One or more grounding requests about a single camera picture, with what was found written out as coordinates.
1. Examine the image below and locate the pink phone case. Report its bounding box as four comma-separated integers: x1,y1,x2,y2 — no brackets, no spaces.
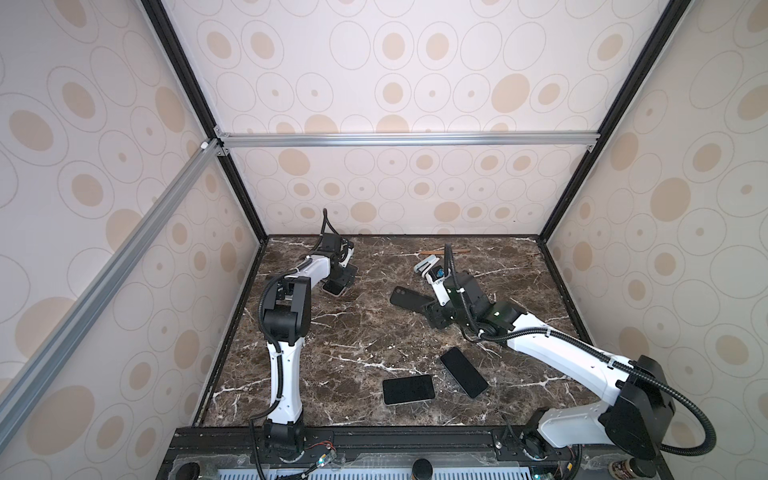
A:
322,279,348,297

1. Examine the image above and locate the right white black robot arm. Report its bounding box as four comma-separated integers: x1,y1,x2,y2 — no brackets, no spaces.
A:
414,245,717,461

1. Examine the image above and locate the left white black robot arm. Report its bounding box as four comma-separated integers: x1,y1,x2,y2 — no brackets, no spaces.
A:
249,211,357,461

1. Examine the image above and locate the black phone case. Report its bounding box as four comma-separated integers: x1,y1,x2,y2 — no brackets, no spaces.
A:
389,286,434,313

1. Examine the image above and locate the black phone right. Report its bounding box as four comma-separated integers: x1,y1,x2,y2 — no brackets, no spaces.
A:
439,347,489,399

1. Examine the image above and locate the black phone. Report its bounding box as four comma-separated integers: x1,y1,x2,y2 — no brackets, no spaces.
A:
439,347,489,399
382,375,435,405

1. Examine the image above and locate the black phone middle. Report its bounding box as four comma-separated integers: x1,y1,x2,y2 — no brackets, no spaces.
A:
382,375,435,405

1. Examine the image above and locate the white stapler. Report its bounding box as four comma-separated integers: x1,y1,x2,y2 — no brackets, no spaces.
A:
413,255,439,276

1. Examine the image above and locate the black knob centre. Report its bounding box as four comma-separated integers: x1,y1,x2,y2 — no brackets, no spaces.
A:
411,458,434,480

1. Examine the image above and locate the round button right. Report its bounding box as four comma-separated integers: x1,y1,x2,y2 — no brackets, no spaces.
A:
607,458,657,480

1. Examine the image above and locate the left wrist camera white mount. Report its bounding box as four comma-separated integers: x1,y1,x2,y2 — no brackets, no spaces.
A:
338,238,354,268

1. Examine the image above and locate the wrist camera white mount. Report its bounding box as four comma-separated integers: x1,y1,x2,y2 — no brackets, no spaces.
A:
423,263,450,307
338,238,354,268

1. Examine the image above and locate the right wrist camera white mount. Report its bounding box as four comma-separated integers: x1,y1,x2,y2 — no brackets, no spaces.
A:
423,263,450,307

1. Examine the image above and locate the horizontal aluminium rail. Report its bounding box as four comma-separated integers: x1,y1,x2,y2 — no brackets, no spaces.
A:
202,130,600,153

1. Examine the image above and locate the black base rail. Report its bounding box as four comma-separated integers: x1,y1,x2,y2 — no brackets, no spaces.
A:
156,425,630,479

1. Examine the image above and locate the diagonal aluminium rail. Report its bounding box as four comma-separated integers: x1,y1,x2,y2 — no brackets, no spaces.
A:
1,138,221,449

